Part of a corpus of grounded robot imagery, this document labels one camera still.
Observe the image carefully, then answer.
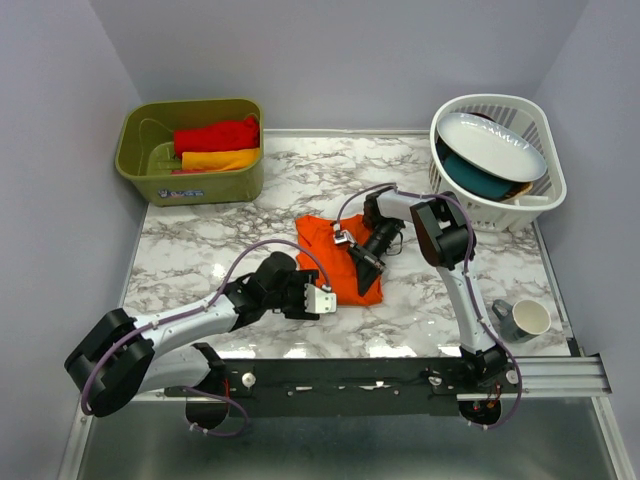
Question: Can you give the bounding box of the aluminium rail frame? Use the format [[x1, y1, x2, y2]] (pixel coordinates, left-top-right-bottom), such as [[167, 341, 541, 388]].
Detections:
[[62, 132, 626, 479]]

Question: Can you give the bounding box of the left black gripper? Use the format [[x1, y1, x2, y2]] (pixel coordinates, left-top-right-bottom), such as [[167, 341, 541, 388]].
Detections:
[[264, 270, 320, 321]]

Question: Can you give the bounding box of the purple cable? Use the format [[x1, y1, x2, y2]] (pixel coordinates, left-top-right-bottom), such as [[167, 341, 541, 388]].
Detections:
[[79, 239, 334, 438], [334, 182, 524, 431]]

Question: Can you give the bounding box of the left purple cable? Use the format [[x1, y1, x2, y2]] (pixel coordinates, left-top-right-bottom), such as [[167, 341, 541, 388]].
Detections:
[[79, 239, 334, 438]]

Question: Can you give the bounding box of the brown wooden dish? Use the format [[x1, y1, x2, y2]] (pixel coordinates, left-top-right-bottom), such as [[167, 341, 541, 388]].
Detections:
[[502, 182, 533, 202]]

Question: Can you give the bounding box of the orange t shirt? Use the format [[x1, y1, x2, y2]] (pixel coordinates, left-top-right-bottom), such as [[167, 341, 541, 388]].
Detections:
[[295, 214, 383, 307]]

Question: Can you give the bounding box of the grey white mug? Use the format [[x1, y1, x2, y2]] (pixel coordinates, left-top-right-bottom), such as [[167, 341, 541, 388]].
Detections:
[[492, 299, 551, 343]]

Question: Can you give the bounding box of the teal bowl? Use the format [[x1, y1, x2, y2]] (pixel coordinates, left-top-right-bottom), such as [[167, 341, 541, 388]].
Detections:
[[443, 153, 514, 200]]

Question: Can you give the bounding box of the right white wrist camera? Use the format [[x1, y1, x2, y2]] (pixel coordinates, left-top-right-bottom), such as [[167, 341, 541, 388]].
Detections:
[[333, 222, 356, 247]]

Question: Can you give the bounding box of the yellow rolled t shirt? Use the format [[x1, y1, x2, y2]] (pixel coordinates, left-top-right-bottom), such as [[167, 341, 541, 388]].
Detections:
[[181, 148, 260, 172]]

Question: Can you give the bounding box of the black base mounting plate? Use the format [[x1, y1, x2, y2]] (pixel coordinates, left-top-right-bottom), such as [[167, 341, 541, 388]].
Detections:
[[168, 347, 521, 431]]

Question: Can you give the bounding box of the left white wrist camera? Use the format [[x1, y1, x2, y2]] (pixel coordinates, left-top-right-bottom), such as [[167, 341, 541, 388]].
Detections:
[[304, 284, 337, 315]]

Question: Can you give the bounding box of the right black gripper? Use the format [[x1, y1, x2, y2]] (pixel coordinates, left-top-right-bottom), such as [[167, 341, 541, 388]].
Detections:
[[346, 218, 402, 297]]

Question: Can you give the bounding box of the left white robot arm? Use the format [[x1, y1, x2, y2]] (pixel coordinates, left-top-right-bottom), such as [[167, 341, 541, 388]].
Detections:
[[64, 252, 337, 417]]

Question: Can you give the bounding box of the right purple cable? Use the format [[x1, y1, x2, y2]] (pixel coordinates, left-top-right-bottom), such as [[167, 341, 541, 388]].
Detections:
[[334, 182, 524, 431]]

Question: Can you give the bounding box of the red rolled t shirt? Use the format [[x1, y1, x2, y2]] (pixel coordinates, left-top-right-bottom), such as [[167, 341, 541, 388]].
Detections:
[[173, 115, 261, 157]]

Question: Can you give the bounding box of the white oval plate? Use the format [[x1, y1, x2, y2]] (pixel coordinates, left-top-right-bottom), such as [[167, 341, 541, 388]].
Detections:
[[436, 112, 547, 183]]

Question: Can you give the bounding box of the white plastic basket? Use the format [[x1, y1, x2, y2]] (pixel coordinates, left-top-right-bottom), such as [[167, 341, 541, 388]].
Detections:
[[428, 94, 567, 232]]

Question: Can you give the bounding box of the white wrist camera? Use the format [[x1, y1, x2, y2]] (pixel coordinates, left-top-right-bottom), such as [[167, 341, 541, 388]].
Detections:
[[333, 222, 356, 247], [304, 284, 337, 315]]

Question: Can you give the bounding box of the olive green plastic bin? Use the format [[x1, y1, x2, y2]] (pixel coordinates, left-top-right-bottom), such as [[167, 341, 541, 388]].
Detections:
[[115, 98, 264, 207]]

